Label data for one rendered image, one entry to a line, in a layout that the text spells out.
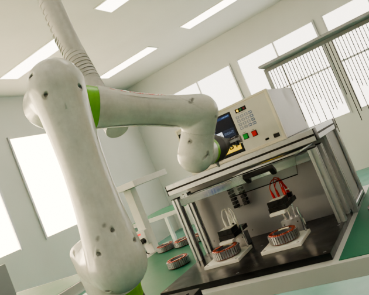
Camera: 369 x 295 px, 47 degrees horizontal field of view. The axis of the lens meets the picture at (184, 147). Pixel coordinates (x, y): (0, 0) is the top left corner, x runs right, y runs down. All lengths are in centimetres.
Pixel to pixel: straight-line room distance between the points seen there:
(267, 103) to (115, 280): 98
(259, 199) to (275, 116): 40
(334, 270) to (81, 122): 81
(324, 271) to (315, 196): 53
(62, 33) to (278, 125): 197
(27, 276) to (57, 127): 573
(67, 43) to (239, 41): 561
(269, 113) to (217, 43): 698
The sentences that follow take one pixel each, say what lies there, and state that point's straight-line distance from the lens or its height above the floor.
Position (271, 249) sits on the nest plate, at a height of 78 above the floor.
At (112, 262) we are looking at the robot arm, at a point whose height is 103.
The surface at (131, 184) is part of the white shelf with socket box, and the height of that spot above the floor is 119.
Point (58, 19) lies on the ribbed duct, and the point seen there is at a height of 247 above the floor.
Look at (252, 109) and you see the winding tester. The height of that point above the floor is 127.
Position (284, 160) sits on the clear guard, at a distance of 141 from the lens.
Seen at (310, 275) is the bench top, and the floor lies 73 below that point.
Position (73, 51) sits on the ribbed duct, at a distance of 314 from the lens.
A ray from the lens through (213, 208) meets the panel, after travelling 195.
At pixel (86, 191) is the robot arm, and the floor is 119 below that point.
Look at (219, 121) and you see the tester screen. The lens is 173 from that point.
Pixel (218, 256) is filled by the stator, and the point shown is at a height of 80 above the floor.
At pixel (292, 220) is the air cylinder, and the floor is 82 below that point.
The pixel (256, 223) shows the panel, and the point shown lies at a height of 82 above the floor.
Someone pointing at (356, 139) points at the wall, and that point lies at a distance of 796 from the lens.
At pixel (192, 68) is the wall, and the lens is 880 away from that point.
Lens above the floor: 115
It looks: 3 degrees up
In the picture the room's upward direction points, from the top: 22 degrees counter-clockwise
